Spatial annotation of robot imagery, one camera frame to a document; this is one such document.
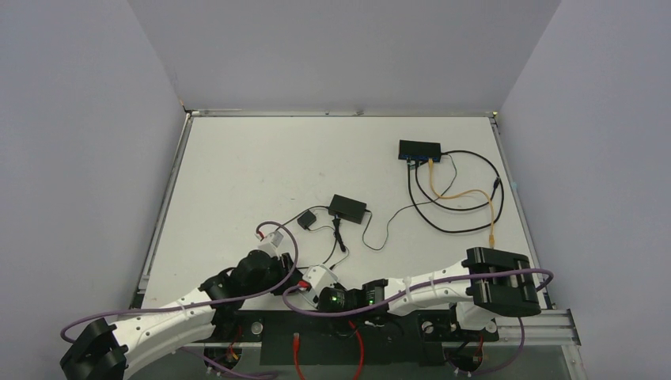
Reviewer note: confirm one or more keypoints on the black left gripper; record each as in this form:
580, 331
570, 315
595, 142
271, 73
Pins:
283, 264

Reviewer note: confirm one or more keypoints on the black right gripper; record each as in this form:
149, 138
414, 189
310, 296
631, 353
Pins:
325, 296

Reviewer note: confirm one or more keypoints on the small black wall adapter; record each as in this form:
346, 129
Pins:
306, 219

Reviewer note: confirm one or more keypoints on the black ribbed network switch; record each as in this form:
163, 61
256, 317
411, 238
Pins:
410, 150

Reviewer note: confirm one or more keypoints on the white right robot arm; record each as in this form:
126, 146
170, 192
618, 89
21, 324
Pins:
475, 301

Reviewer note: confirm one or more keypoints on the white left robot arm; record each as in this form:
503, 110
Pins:
120, 349

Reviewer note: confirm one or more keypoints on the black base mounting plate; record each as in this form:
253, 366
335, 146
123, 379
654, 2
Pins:
425, 338

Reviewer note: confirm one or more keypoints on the black power brick adapter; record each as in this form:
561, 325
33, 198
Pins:
347, 209

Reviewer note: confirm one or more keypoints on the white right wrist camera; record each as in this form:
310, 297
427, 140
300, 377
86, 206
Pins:
317, 278

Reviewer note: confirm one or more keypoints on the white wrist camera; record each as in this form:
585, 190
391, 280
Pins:
317, 278
271, 244

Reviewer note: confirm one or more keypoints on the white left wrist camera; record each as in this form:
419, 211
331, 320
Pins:
271, 244

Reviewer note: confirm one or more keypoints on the aluminium frame rail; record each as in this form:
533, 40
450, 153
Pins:
145, 273

